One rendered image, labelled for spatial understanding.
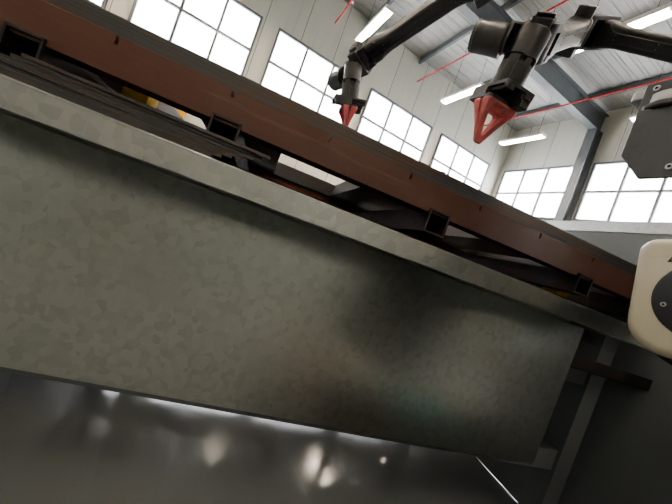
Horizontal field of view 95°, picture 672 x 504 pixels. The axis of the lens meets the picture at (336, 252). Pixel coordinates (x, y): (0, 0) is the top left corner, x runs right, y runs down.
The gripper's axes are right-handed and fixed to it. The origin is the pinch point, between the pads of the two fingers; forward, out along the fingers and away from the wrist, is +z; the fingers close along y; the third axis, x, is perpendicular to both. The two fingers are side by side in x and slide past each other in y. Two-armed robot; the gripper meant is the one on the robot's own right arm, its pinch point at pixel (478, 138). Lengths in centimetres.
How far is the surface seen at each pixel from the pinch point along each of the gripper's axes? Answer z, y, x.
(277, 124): 13.5, -1.8, -36.1
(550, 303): 21.5, 21.5, 12.6
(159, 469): 95, 2, -35
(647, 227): -7, -19, 81
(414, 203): 16.2, -0.7, -5.7
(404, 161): 9.1, -7.0, -9.1
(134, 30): 9, -8, -63
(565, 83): -432, -766, 616
